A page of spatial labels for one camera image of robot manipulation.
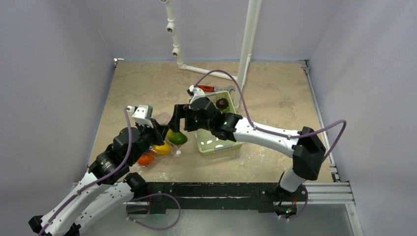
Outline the white pvc pipe frame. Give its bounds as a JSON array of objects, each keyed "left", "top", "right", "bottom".
[{"left": 161, "top": 0, "right": 262, "bottom": 89}]

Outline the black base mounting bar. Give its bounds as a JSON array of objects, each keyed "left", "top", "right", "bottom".
[{"left": 125, "top": 173, "right": 310, "bottom": 216}]

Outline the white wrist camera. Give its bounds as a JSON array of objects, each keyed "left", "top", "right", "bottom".
[
  {"left": 187, "top": 85, "right": 206, "bottom": 104},
  {"left": 126, "top": 104, "right": 153, "bottom": 128}
]

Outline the dark purple toy tomato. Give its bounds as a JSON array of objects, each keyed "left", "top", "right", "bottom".
[{"left": 215, "top": 98, "right": 229, "bottom": 110}]

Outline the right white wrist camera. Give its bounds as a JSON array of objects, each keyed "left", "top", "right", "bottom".
[{"left": 187, "top": 85, "right": 206, "bottom": 104}]

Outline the aluminium rail frame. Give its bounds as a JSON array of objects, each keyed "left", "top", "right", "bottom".
[{"left": 299, "top": 59, "right": 364, "bottom": 236}]

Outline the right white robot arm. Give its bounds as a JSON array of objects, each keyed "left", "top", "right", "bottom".
[{"left": 168, "top": 97, "right": 326, "bottom": 200}]

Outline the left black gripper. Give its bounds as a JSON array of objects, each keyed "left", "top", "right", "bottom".
[{"left": 129, "top": 118, "right": 171, "bottom": 164}]

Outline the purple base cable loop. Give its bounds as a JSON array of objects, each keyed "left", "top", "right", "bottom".
[{"left": 125, "top": 193, "right": 181, "bottom": 231}]

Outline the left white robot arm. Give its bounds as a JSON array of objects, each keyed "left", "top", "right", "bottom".
[{"left": 29, "top": 121, "right": 169, "bottom": 236}]

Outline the green orange toy mango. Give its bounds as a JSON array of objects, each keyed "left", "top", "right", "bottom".
[{"left": 166, "top": 129, "right": 188, "bottom": 146}]

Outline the yellow toy bell pepper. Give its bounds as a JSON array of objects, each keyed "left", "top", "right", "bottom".
[{"left": 152, "top": 141, "right": 171, "bottom": 156}]

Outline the clear zip top bag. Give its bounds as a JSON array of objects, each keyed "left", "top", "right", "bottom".
[{"left": 136, "top": 129, "right": 188, "bottom": 167}]

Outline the light green plastic basket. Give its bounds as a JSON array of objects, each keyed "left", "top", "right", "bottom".
[{"left": 195, "top": 90, "right": 244, "bottom": 155}]

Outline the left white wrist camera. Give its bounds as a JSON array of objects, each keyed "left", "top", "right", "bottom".
[{"left": 126, "top": 104, "right": 153, "bottom": 128}]

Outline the red handled adjustable wrench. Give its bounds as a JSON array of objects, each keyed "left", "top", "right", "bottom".
[{"left": 196, "top": 85, "right": 236, "bottom": 94}]

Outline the orange toy pumpkin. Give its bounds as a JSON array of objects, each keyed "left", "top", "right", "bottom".
[{"left": 137, "top": 153, "right": 154, "bottom": 166}]

